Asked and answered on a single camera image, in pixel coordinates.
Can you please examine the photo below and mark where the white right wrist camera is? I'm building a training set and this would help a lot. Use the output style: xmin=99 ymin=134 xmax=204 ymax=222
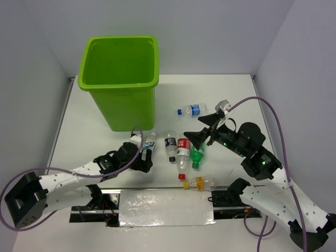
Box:
xmin=215 ymin=100 xmax=232 ymax=125

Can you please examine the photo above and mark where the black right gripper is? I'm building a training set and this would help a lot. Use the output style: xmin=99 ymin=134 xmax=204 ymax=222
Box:
xmin=183 ymin=111 xmax=247 ymax=156

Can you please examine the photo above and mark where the clear bottle blue cap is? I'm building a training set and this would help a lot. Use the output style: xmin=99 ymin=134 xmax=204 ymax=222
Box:
xmin=177 ymin=103 xmax=207 ymax=117

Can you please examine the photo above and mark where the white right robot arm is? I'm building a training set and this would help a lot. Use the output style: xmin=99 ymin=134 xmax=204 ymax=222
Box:
xmin=184 ymin=112 xmax=335 ymax=251

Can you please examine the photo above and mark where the clear bottle white green label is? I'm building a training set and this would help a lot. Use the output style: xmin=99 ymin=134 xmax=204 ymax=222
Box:
xmin=141 ymin=132 xmax=156 ymax=161

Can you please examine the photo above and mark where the green plastic bottle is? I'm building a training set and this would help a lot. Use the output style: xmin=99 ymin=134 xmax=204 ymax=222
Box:
xmin=190 ymin=143 xmax=205 ymax=170

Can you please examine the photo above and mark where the silver foil sheet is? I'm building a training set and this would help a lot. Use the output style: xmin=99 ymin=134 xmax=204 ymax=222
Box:
xmin=119 ymin=189 xmax=215 ymax=227

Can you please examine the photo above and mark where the clear bottle black cap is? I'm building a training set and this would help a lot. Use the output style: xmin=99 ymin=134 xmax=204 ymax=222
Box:
xmin=164 ymin=131 xmax=177 ymax=163

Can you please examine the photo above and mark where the clear bottle red label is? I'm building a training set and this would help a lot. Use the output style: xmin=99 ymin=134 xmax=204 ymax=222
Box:
xmin=176 ymin=134 xmax=191 ymax=181

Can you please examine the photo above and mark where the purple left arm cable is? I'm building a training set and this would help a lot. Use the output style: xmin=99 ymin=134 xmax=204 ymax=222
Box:
xmin=0 ymin=126 xmax=144 ymax=232

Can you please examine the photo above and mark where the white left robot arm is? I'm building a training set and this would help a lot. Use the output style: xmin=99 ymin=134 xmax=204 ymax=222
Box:
xmin=5 ymin=142 xmax=153 ymax=229

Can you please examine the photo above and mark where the clear bottle yellow cap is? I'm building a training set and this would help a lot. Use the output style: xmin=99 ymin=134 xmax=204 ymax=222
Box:
xmin=183 ymin=176 xmax=216 ymax=192

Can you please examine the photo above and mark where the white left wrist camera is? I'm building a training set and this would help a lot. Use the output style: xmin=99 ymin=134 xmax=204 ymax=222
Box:
xmin=129 ymin=134 xmax=143 ymax=150

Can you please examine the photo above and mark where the green plastic bin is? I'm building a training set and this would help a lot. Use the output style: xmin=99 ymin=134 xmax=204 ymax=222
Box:
xmin=77 ymin=35 xmax=160 ymax=132

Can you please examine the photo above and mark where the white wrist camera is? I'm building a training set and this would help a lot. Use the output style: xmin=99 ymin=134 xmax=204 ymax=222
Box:
xmin=129 ymin=134 xmax=143 ymax=150
xmin=215 ymin=100 xmax=232 ymax=125

